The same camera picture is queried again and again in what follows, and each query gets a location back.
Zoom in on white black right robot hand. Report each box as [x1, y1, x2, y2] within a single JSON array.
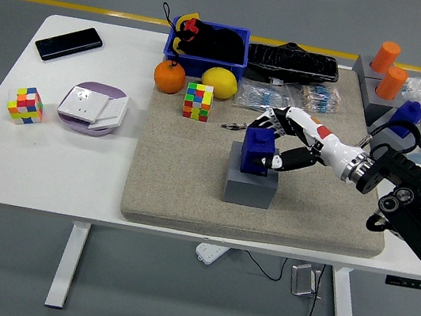
[[240, 100, 372, 187]]

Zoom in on blue seal with square knob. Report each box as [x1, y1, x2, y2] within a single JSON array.
[[239, 126, 279, 179], [385, 97, 421, 143]]

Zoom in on grey square seal holder block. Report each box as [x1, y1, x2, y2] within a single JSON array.
[[220, 140, 285, 211], [364, 107, 421, 161]]

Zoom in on orange cylinder seal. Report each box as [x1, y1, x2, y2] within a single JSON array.
[[374, 64, 410, 104], [370, 38, 404, 77]]

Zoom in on clear bag of resistors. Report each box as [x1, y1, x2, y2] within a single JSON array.
[[292, 80, 345, 119], [232, 77, 301, 120]]

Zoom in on black keyboard in plastic wrap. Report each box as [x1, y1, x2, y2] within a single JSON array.
[[243, 34, 343, 93]]

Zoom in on silver black pen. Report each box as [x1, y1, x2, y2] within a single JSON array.
[[220, 117, 252, 134]]

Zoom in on white table leg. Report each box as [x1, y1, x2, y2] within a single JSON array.
[[44, 217, 93, 313], [324, 265, 370, 316]]

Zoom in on yellow lemon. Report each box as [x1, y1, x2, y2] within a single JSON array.
[[198, 64, 242, 103]]

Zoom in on scrambled rubik's cube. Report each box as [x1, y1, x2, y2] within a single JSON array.
[[4, 83, 48, 130], [181, 81, 216, 124]]

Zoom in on black round pad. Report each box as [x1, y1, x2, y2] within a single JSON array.
[[209, 25, 249, 66]]

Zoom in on blue plastic bin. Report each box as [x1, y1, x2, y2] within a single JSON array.
[[160, 15, 253, 87]]

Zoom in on black table height controller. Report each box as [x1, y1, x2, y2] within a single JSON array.
[[384, 274, 421, 290]]

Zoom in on grey-brown fabric mat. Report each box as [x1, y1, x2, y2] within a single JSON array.
[[117, 37, 412, 263]]

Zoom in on white power strip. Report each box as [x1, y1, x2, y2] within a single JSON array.
[[193, 241, 230, 268]]

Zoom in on black pouch with yellow trim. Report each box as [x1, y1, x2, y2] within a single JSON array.
[[169, 10, 222, 62]]

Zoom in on orange fruit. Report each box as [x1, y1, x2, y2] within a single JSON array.
[[150, 57, 189, 97]]

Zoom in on purple plate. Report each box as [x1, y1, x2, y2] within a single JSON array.
[[54, 76, 131, 142]]

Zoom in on black smartphone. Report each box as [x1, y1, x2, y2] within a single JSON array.
[[32, 19, 107, 70]]

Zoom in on silver metal bracket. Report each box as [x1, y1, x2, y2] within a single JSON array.
[[287, 261, 324, 301]]

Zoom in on black lanyard cord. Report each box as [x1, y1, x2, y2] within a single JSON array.
[[153, 2, 190, 68]]

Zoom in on white wall switch panel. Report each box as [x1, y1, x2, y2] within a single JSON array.
[[87, 90, 131, 136]]

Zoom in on white wall socket panel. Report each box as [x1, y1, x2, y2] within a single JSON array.
[[57, 82, 112, 126]]

